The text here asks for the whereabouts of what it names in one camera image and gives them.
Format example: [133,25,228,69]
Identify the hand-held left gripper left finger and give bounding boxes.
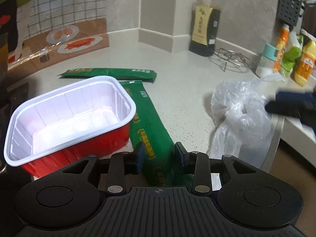
[62,142,145,194]

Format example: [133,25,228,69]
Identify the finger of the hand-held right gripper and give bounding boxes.
[275,90,316,103]
[265,100,303,119]

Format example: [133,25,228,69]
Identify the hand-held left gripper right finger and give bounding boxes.
[174,142,263,193]

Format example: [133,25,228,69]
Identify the green snack packet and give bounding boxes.
[118,80,195,187]
[57,67,158,83]

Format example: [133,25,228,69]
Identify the clear plastic bag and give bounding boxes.
[207,73,284,169]

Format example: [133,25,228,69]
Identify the red foil tray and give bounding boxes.
[4,76,137,178]

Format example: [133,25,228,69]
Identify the yellow bottle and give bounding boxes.
[294,39,316,87]

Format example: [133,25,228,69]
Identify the green and white bag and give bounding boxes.
[280,31,305,78]

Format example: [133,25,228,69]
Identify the salt shaker with teal lid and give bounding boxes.
[255,43,278,77]

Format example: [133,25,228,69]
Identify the orange detergent bottle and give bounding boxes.
[273,24,290,74]

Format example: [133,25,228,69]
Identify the metal steaming rack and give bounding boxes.
[213,47,257,73]

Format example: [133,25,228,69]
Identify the grey perforated utensil holder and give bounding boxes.
[278,0,307,27]

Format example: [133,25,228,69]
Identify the dark soy sauce bottle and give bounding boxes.
[189,0,222,57]

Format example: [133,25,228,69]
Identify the cartoon wall poster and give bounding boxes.
[0,0,110,71]

